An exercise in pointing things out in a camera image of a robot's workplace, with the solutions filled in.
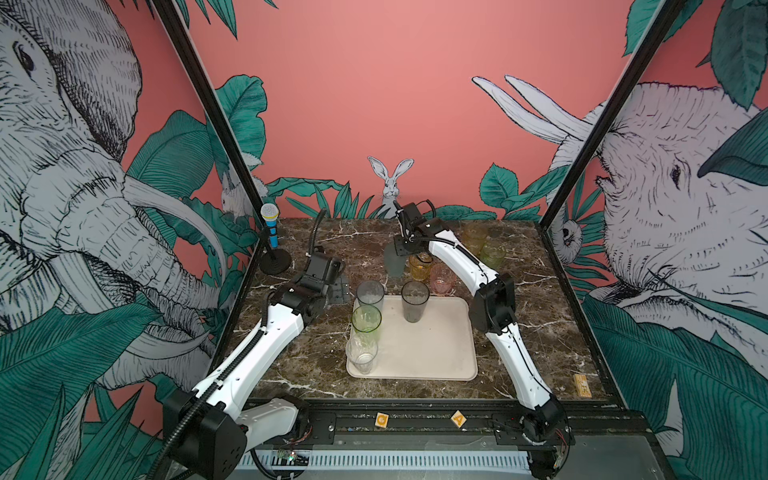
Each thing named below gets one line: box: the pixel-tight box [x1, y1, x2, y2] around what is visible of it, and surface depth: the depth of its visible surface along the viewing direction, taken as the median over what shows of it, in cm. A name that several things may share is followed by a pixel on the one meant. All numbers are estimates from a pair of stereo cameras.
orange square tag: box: [374, 412, 390, 429], surface depth 76 cm
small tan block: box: [574, 373, 592, 399], surface depth 83 cm
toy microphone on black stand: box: [259, 203, 292, 276], surface depth 102 cm
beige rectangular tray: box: [346, 295, 478, 381], surface depth 90 cm
